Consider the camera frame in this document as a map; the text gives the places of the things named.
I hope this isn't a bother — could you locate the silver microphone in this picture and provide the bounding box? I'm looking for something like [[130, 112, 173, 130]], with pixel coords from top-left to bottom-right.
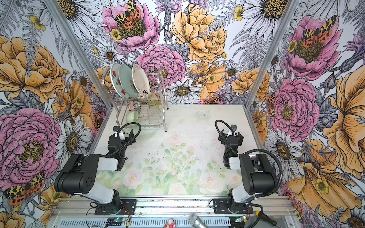
[[188, 214, 208, 228]]

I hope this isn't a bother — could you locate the small red pink figure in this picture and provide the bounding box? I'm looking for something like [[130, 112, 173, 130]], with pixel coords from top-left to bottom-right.
[[163, 218, 176, 228]]

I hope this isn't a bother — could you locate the chrome two-tier dish rack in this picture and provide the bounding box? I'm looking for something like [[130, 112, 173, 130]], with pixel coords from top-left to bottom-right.
[[101, 67, 169, 132]]

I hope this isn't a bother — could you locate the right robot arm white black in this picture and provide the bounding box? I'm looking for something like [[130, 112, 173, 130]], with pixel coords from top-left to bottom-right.
[[213, 131, 278, 214]]

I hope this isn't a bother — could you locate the right black corrugated cable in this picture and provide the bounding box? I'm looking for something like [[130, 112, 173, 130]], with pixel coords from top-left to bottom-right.
[[214, 119, 283, 198]]

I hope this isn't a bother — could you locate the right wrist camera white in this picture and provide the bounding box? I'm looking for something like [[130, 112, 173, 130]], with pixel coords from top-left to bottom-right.
[[227, 124, 237, 136]]

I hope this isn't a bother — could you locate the pink black patterned bowl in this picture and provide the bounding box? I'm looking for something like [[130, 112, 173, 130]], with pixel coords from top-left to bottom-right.
[[129, 100, 141, 114]]

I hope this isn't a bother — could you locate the green circuit board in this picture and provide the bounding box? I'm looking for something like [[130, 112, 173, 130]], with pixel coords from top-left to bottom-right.
[[106, 218, 125, 226]]

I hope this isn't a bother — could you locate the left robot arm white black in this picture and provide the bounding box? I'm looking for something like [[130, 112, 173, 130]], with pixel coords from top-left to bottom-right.
[[54, 131, 136, 214]]

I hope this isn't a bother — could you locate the mint green plate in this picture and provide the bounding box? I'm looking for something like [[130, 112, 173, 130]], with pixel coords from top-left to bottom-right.
[[118, 65, 139, 98]]

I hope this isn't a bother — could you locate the light green bowl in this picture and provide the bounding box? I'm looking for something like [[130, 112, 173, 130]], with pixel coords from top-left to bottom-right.
[[125, 111, 139, 123]]

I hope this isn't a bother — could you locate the green tinted glass cup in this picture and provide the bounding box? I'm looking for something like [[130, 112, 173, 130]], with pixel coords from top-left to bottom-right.
[[147, 100, 160, 124]]

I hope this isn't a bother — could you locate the cream white plate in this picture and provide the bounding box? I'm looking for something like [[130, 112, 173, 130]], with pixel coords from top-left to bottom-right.
[[132, 64, 150, 98]]

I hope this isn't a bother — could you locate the watermelon pattern plate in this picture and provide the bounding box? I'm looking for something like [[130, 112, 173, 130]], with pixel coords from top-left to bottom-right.
[[110, 63, 125, 98]]

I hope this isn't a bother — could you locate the aluminium frame rail front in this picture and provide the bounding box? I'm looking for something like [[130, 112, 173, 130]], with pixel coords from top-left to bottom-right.
[[53, 195, 295, 218]]

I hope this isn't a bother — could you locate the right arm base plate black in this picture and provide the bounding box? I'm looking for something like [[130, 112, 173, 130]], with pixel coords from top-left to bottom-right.
[[209, 198, 253, 214]]

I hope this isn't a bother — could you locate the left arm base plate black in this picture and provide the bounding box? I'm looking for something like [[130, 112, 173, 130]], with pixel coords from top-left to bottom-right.
[[95, 199, 137, 216]]

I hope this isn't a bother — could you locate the black handled screwdriver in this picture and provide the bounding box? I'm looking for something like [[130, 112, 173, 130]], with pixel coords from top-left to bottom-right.
[[255, 211, 277, 227]]

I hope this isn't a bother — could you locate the clear glass plate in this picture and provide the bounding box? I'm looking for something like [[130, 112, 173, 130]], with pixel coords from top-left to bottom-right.
[[136, 128, 159, 142]]

